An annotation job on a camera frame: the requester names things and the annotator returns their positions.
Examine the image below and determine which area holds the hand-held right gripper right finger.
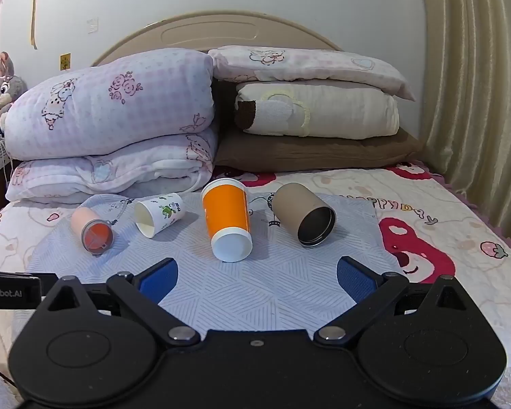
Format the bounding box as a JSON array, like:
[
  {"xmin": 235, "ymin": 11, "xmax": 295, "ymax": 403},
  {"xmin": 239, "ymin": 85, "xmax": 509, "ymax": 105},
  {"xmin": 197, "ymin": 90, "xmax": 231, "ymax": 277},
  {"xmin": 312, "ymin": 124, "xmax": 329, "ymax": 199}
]
[{"xmin": 314, "ymin": 256, "xmax": 473, "ymax": 349}]

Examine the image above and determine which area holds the pink checked folded quilt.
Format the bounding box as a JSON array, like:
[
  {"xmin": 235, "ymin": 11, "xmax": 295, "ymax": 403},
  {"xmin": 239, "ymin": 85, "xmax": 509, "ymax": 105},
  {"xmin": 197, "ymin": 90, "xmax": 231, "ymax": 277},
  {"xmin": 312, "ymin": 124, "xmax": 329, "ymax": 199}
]
[
  {"xmin": 5, "ymin": 130, "xmax": 218, "ymax": 204},
  {"xmin": 4, "ymin": 48, "xmax": 216, "ymax": 161}
]

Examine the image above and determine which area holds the pink white printed pillow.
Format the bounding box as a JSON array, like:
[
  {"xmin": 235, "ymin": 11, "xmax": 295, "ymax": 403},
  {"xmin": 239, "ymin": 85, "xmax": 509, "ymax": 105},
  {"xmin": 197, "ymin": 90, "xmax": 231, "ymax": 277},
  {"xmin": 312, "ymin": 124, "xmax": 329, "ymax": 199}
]
[{"xmin": 208, "ymin": 45, "xmax": 416, "ymax": 102}]

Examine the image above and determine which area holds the small pink cup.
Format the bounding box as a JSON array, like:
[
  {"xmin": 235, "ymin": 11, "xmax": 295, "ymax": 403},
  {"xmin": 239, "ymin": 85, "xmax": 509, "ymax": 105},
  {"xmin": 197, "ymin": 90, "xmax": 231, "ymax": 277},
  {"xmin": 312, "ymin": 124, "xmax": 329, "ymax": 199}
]
[{"xmin": 71, "ymin": 207, "xmax": 113, "ymax": 256}]

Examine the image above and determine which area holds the cream pillow with brown patch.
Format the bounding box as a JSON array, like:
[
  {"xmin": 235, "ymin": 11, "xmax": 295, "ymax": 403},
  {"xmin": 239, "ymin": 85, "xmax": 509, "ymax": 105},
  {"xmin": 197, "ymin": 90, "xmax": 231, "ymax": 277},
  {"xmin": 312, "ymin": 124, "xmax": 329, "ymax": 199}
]
[{"xmin": 234, "ymin": 82, "xmax": 400, "ymax": 140}]

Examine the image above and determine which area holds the orange paper cup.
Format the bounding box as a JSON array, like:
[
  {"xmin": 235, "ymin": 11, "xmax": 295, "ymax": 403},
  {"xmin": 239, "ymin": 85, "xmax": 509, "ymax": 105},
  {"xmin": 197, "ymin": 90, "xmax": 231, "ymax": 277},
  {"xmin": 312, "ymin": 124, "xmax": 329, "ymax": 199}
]
[{"xmin": 201, "ymin": 178, "xmax": 253, "ymax": 263}]

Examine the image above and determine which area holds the tan tape strip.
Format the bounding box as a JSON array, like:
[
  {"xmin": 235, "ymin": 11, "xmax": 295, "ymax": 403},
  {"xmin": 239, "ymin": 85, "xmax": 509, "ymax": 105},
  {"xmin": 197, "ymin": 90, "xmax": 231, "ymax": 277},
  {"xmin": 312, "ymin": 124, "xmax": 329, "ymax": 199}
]
[{"xmin": 29, "ymin": 0, "xmax": 43, "ymax": 50}]

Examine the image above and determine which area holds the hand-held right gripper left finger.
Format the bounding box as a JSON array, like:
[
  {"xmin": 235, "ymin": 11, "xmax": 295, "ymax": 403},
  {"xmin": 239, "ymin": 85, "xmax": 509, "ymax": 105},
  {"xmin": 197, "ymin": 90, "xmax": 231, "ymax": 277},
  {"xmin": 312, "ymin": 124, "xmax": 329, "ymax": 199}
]
[{"xmin": 38, "ymin": 258, "xmax": 201, "ymax": 349}]

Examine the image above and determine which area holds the white paper cup green print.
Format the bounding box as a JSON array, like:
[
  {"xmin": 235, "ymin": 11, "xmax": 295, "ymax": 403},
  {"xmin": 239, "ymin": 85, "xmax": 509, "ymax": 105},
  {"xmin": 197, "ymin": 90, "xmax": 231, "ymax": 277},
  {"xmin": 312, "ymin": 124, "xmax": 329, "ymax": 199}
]
[{"xmin": 135, "ymin": 193, "xmax": 185, "ymax": 238}]

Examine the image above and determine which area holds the grey rabbit plush toy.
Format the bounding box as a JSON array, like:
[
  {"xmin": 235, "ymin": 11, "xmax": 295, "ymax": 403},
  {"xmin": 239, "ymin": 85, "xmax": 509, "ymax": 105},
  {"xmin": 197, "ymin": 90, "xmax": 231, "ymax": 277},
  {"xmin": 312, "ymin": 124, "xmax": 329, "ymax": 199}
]
[{"xmin": 0, "ymin": 51, "xmax": 28, "ymax": 131}]

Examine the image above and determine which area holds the beige bed headboard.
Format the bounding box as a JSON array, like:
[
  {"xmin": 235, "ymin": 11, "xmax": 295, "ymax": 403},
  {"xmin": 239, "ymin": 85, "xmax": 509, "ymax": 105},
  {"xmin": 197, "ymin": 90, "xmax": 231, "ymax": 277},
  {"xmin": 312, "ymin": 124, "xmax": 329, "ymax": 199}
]
[{"xmin": 91, "ymin": 14, "xmax": 343, "ymax": 67}]

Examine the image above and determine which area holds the cartoon printed bedsheet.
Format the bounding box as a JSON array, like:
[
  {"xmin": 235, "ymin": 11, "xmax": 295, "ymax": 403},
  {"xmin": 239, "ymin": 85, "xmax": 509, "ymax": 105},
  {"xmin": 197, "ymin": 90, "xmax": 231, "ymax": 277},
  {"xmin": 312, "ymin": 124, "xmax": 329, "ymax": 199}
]
[{"xmin": 0, "ymin": 166, "xmax": 511, "ymax": 409}]

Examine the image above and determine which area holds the beige curtain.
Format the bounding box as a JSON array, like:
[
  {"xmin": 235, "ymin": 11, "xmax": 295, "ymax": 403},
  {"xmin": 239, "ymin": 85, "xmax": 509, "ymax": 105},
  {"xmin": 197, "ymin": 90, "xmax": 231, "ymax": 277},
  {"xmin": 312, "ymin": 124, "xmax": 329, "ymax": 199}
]
[{"xmin": 419, "ymin": 0, "xmax": 511, "ymax": 260}]

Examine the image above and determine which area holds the brown paper cup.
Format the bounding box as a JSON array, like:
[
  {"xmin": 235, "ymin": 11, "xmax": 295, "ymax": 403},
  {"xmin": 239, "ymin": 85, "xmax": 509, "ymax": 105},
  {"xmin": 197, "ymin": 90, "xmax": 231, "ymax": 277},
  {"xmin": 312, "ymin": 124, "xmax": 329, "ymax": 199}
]
[{"xmin": 273, "ymin": 182, "xmax": 337, "ymax": 248}]

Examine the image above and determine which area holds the pale blue quilted mat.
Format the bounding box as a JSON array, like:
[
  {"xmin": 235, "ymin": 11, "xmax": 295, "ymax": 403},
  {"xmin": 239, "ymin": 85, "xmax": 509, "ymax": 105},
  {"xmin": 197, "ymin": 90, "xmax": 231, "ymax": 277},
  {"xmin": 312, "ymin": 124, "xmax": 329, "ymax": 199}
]
[{"xmin": 26, "ymin": 194, "xmax": 403, "ymax": 337}]

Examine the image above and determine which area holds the white cable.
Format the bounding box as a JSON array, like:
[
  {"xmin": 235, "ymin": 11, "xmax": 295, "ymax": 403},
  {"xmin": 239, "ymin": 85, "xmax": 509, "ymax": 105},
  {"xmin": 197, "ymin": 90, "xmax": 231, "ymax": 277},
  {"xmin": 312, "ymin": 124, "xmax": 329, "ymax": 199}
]
[{"xmin": 0, "ymin": 134, "xmax": 14, "ymax": 182}]

